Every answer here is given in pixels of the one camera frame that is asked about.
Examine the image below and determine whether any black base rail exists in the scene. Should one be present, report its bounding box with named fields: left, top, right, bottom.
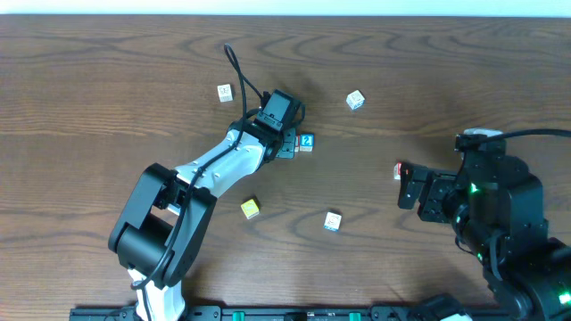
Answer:
left=69, top=292, right=514, bottom=321

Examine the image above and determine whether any yellow wooden block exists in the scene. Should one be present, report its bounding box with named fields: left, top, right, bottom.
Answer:
left=241, top=199, right=260, bottom=219

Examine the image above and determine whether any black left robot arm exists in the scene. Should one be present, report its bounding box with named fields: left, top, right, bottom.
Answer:
left=108, top=90, right=306, bottom=320

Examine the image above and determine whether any red white block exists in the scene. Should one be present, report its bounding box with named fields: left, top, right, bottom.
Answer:
left=393, top=162, right=402, bottom=180

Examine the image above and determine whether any white block with number 5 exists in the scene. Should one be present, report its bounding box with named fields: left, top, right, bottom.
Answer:
left=217, top=84, right=234, bottom=103

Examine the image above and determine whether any white block with green side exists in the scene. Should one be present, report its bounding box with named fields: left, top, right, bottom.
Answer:
left=346, top=90, right=366, bottom=111

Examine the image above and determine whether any red letter I block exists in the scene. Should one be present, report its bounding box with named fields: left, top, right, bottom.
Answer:
left=294, top=136, right=300, bottom=153

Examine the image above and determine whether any white block blue edge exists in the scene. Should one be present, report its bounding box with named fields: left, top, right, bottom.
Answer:
left=323, top=211, right=342, bottom=232

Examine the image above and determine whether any blue number 2 block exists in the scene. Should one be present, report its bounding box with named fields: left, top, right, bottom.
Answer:
left=299, top=134, right=315, bottom=152

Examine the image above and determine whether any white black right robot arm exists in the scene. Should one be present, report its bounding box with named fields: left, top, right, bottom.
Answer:
left=394, top=131, right=570, bottom=320

